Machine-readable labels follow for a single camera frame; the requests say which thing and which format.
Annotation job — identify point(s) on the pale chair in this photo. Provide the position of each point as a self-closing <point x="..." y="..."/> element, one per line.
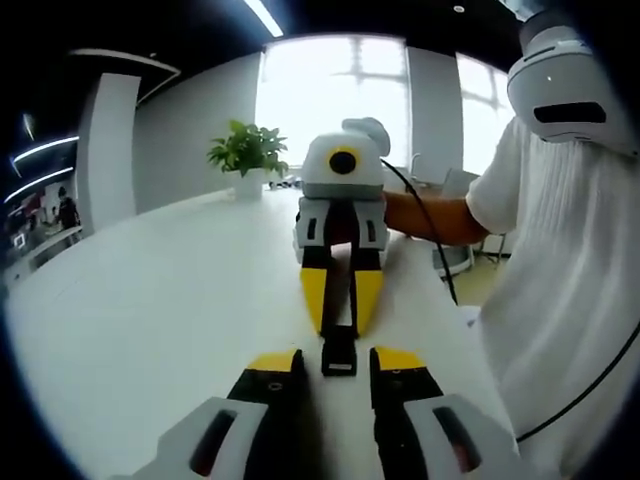
<point x="457" y="182"/>

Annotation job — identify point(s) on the black socket plastic buckle part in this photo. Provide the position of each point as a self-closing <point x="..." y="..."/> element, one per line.
<point x="341" y="332"/>

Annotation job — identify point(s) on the small dark item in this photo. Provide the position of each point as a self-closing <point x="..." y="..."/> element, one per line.
<point x="285" y="184"/>

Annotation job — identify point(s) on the white office desk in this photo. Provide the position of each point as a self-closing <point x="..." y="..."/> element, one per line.
<point x="45" y="247"/>

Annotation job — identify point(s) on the white worn device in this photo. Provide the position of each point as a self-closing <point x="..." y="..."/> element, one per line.
<point x="550" y="55"/>

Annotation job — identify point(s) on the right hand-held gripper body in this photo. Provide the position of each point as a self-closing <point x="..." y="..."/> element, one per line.
<point x="320" y="172"/>

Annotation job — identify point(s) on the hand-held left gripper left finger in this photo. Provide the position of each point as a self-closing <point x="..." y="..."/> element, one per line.
<point x="225" y="430"/>

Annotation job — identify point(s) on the person's right hand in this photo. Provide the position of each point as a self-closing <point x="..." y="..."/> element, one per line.
<point x="342" y="235"/>

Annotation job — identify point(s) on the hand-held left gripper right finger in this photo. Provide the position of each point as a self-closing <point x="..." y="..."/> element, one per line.
<point x="425" y="430"/>

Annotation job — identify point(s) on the round white stool base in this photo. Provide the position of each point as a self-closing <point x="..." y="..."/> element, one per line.
<point x="457" y="262"/>

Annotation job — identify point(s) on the ceiling light strip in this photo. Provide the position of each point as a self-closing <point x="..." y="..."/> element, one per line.
<point x="265" y="16"/>
<point x="37" y="184"/>
<point x="45" y="149"/>

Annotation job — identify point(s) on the green plant in white pot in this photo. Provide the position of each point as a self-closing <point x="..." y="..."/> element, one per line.
<point x="248" y="150"/>

